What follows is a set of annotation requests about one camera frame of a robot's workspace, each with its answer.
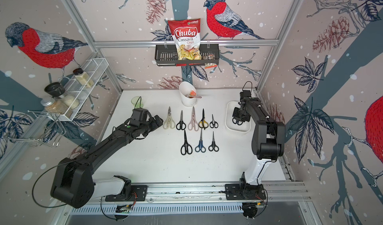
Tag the red Chuba chips bag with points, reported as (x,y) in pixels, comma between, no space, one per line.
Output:
(186,35)

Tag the cream kitchen scissors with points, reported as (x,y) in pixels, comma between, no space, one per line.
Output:
(169,122)

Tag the black wire wall basket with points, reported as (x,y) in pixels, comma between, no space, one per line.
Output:
(168,56)

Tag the grey black handled scissors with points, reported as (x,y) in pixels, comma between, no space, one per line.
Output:
(213,147)

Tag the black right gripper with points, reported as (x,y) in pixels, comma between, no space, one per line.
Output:
(234,115)

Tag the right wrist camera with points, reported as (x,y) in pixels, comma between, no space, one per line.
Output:
(245,94)

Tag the yellow black scissors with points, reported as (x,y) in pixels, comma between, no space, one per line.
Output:
(202,123)

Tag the green plastic cup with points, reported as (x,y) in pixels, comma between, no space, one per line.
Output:
(137,102)

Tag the orange utensil in cup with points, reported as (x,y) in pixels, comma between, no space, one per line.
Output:
(193,94)

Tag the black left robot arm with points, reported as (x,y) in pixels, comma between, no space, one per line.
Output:
(73,183)

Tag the white utensil holder cup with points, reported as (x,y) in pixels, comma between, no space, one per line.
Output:
(186,89)

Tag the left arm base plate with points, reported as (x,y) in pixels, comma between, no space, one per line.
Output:
(131,193)

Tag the white wire spice shelf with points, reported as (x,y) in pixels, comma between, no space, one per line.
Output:
(95,67)

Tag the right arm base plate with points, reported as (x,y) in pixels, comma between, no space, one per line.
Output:
(248,192)

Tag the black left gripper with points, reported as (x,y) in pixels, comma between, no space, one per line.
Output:
(155,125)

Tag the spice jar black lid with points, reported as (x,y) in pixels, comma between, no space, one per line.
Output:
(83,78)

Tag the pink kitchen scissors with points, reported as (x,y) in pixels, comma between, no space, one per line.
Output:
(193,125)

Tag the small snack packet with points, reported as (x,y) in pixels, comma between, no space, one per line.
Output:
(211,61)

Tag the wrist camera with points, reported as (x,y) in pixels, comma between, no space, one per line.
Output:
(245,94)
(139,115)

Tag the small black scissors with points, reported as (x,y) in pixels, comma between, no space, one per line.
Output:
(181,125)

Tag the white storage box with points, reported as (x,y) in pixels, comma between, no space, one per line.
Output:
(244,128)

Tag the blue handled scissors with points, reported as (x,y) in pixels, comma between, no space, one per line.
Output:
(237,122)
(200,147)

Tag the spice jar silver lid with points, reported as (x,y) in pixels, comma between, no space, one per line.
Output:
(54,106)

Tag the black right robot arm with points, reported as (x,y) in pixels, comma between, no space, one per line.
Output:
(267,142)

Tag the large all-black scissors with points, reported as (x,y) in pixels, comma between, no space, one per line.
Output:
(186,148)

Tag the black funnel jar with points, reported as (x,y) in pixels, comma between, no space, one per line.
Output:
(57,91)

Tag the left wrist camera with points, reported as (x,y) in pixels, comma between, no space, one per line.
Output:
(139,115)

